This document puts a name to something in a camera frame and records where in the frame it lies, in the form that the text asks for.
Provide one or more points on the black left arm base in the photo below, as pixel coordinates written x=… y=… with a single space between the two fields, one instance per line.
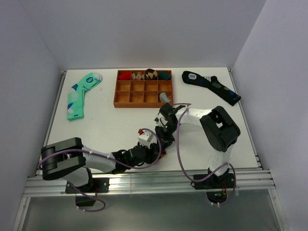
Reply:
x=86 y=195

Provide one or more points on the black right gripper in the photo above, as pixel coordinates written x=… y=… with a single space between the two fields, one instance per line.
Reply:
x=165 y=141

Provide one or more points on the rolled dark teal sock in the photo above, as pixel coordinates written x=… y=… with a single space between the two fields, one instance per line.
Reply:
x=163 y=76

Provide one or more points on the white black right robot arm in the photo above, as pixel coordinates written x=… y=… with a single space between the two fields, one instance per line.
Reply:
x=220 y=129

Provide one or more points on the rolled grey sock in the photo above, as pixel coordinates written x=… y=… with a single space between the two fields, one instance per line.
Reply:
x=164 y=98

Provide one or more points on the red yellow argyle sock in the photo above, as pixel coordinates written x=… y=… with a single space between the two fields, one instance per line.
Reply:
x=163 y=151

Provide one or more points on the rolled red sock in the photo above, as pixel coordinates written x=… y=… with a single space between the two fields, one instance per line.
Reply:
x=125 y=76

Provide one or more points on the mint green sock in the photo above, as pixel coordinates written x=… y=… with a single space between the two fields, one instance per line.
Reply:
x=76 y=95

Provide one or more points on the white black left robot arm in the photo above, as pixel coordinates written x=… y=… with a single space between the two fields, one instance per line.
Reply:
x=72 y=161

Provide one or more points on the rolled beige argyle sock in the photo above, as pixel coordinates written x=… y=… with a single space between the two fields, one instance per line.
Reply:
x=137 y=76

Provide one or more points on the brown wooden compartment tray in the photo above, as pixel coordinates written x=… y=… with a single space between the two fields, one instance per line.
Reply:
x=141 y=93

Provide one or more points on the aluminium front rail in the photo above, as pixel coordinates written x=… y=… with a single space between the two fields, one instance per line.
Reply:
x=148 y=183

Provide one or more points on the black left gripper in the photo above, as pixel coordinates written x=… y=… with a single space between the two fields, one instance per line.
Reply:
x=152 y=154

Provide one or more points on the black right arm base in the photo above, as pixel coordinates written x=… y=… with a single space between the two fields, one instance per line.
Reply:
x=220 y=184

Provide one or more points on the black blue sock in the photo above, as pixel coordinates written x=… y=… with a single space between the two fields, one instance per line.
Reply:
x=211 y=83

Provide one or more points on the rolled black argyle sock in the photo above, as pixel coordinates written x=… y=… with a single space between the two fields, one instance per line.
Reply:
x=150 y=74

